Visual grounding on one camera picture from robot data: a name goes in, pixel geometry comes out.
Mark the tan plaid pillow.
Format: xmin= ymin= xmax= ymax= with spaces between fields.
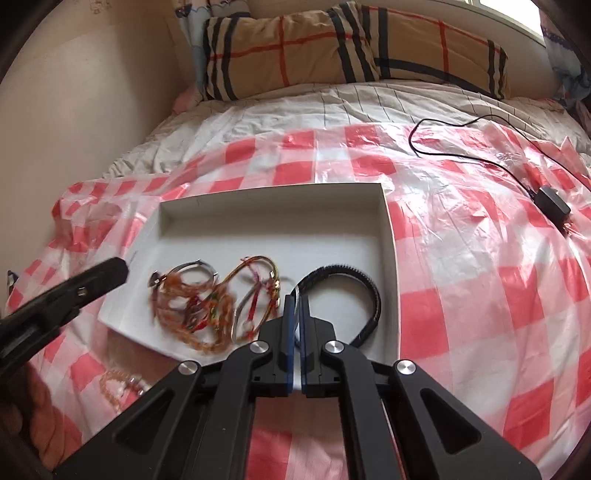
xmin=203 ymin=2 xmax=511 ymax=102

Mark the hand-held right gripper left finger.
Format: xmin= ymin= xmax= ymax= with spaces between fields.
xmin=55 ymin=293 xmax=301 ymax=480

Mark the white striped quilt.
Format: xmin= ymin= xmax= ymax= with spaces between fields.
xmin=102 ymin=80 xmax=591 ymax=185

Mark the window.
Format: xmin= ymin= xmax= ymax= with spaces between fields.
xmin=457 ymin=0 xmax=548 ymax=49

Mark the black braided bracelet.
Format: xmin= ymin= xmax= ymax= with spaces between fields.
xmin=295 ymin=263 xmax=383 ymax=348

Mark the silver bangle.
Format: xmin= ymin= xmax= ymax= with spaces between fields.
xmin=173 ymin=260 xmax=218 ymax=289

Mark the white cardboard box tray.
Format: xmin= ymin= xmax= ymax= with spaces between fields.
xmin=97 ymin=182 xmax=400 ymax=366

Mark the pile of mixed bracelets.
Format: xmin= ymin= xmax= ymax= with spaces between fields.
xmin=147 ymin=255 xmax=283 ymax=356

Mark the light blue printed cloth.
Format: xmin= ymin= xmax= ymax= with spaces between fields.
xmin=173 ymin=0 xmax=252 ymax=99

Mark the black power adapter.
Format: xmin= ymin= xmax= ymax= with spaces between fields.
xmin=534 ymin=186 xmax=572 ymax=232

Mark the person's left hand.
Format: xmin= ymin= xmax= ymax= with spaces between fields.
xmin=0 ymin=364 xmax=78 ymax=468

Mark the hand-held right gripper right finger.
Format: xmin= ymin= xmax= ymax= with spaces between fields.
xmin=300 ymin=294 xmax=539 ymax=480

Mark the pink cloth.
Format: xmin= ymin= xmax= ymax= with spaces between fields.
xmin=172 ymin=85 xmax=207 ymax=114

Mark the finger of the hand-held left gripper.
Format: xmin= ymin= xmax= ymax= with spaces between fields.
xmin=0 ymin=256 xmax=129 ymax=371

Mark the black cable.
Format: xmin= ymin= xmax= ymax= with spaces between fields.
xmin=409 ymin=115 xmax=542 ymax=200

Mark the red checkered plastic sheet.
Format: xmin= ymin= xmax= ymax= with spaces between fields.
xmin=0 ymin=120 xmax=591 ymax=480

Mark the pink beaded bracelet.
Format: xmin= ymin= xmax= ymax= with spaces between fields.
xmin=99 ymin=368 xmax=149 ymax=409

